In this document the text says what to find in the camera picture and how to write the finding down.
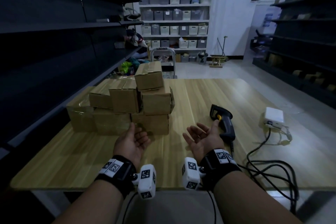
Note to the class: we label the dark shelving unit with boxes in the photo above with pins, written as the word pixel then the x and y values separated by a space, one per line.
pixel 304 48

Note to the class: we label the dark metal shelving unit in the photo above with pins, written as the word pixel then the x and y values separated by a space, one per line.
pixel 52 48

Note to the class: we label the pile of bags and shoes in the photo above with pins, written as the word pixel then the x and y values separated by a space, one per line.
pixel 133 38

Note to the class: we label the small wooden stool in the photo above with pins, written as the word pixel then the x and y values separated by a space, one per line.
pixel 217 59

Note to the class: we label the person's right thumb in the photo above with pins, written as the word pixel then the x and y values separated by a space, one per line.
pixel 214 128

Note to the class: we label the white power adapter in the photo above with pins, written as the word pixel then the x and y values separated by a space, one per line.
pixel 274 116

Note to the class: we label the person's left thumb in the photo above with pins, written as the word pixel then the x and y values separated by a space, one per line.
pixel 130 129

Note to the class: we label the person's left forearm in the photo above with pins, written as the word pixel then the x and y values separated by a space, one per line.
pixel 89 205

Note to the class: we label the white shelving unit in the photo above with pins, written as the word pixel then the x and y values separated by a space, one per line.
pixel 174 6

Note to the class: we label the black barcode scanner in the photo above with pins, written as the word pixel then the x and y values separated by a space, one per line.
pixel 225 124

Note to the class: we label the person's left hand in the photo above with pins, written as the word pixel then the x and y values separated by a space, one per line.
pixel 129 145

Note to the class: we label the pile of green teal packets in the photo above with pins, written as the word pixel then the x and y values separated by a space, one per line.
pixel 131 65

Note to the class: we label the person's right forearm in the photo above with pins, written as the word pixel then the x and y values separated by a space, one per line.
pixel 246 200

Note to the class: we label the rows of grey white bins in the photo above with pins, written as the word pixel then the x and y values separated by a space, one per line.
pixel 173 30

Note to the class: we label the grey hand trolley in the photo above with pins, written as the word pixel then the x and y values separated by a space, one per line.
pixel 168 55

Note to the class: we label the stack of cardboard boxes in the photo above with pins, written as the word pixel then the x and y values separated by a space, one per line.
pixel 136 105

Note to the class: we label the black wristband with markers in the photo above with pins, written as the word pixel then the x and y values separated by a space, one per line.
pixel 116 171
pixel 219 164

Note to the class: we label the person's right hand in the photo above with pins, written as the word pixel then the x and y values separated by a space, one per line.
pixel 206 143

